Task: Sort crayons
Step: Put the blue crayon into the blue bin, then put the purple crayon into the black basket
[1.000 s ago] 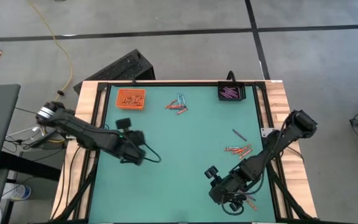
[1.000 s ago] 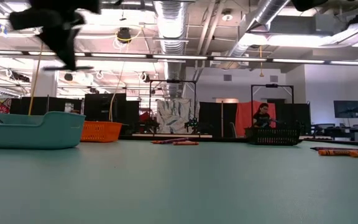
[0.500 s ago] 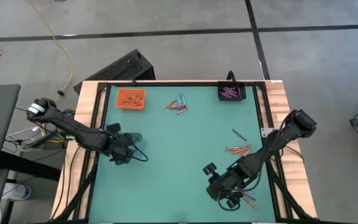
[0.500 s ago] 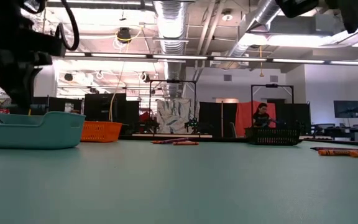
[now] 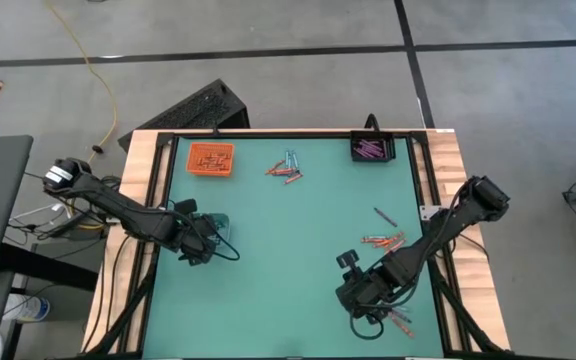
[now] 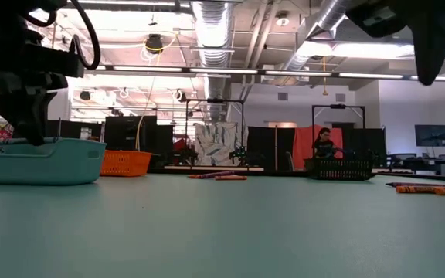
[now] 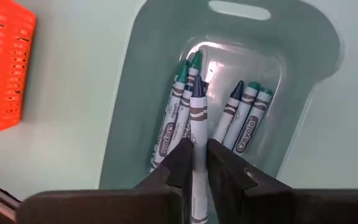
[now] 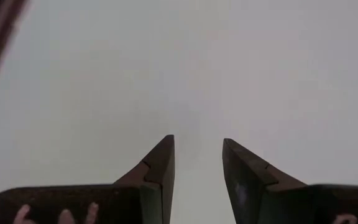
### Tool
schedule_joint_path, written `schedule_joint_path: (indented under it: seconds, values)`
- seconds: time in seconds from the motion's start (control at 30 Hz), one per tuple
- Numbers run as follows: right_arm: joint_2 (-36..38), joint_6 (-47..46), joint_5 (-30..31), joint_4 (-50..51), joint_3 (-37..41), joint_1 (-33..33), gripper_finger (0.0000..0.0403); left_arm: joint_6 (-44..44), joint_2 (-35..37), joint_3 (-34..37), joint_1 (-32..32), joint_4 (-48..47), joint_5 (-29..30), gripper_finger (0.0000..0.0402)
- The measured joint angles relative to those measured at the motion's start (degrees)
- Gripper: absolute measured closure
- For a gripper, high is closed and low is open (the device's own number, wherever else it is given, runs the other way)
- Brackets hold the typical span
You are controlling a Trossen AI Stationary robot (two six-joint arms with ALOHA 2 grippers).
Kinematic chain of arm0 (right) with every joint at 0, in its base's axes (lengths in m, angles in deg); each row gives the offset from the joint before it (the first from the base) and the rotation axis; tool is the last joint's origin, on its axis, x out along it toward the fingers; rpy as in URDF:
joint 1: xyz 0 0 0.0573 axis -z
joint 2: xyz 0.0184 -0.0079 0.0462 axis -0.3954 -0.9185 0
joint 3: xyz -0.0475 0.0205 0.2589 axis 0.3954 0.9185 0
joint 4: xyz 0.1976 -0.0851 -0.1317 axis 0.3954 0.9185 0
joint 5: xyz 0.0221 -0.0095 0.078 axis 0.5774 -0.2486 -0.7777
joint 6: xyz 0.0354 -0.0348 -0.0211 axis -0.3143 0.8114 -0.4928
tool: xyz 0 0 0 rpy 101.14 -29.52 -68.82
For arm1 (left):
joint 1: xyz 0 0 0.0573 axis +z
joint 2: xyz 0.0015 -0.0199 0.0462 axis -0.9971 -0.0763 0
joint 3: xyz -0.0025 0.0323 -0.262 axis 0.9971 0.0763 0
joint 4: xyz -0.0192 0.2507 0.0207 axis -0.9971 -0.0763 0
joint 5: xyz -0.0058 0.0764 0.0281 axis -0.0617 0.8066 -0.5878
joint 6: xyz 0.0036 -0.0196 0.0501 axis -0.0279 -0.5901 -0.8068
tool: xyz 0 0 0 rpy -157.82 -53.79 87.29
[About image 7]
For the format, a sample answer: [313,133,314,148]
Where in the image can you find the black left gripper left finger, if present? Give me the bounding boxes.
[16,138,195,224]

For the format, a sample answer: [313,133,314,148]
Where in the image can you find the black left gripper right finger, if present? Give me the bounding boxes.
[206,138,358,224]

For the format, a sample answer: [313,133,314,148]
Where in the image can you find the blue green crayon teal tip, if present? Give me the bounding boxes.
[222,81,261,151]
[166,50,204,153]
[232,87,273,156]

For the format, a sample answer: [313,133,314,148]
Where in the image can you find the teal plastic bin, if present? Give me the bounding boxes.
[98,0,343,190]

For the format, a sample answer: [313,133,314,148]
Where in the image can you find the orange plastic basket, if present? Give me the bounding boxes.
[0,0,37,139]

